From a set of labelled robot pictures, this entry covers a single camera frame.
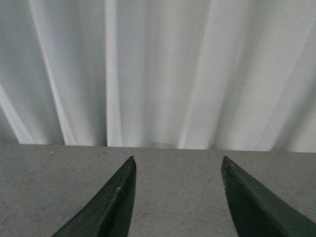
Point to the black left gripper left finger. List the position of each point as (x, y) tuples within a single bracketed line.
[(109, 212)]

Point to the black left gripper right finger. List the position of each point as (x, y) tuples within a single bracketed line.
[(258, 212)]

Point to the white curtain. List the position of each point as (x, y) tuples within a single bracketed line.
[(186, 74)]

